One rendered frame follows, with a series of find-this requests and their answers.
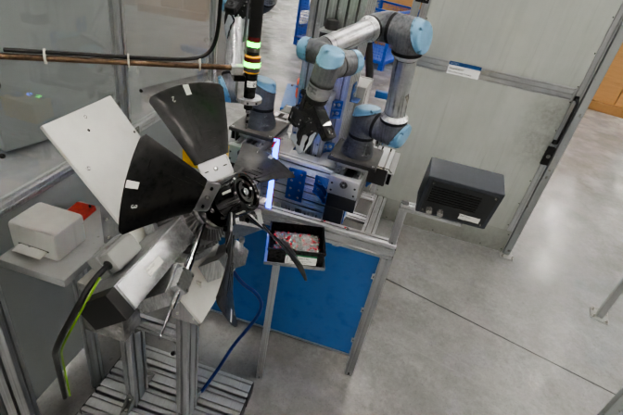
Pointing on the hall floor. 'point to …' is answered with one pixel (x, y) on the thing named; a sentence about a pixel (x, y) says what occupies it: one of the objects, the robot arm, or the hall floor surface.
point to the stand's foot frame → (235, 393)
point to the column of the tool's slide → (14, 370)
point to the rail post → (367, 315)
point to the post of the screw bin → (267, 320)
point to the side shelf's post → (90, 344)
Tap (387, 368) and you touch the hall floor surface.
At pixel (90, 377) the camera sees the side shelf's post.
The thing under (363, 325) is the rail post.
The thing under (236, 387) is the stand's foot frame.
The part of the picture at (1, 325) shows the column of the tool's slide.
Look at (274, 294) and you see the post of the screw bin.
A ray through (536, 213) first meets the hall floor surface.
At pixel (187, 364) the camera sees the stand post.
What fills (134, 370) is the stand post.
